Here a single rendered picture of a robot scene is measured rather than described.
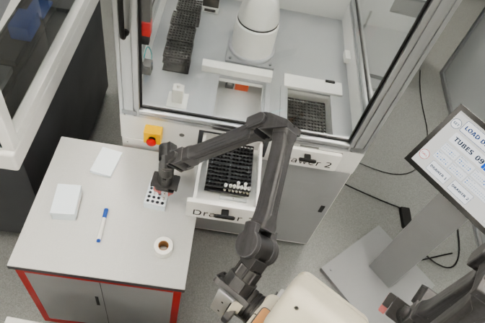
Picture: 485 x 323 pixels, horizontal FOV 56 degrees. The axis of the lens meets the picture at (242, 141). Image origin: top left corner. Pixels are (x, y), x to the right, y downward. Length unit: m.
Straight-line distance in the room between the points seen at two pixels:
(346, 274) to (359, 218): 0.41
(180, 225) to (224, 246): 0.85
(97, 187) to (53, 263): 0.33
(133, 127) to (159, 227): 0.43
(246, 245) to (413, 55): 0.82
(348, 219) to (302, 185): 0.84
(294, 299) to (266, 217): 0.26
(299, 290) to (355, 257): 1.70
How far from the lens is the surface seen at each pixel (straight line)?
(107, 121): 3.10
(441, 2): 1.49
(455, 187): 1.99
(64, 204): 1.83
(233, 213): 1.71
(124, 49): 1.63
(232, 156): 1.84
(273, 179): 1.28
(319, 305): 1.10
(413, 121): 3.67
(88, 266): 1.76
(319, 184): 2.14
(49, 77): 2.08
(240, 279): 1.24
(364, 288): 2.72
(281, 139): 1.32
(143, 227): 1.81
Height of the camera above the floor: 2.37
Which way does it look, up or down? 51 degrees down
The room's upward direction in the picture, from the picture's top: 15 degrees clockwise
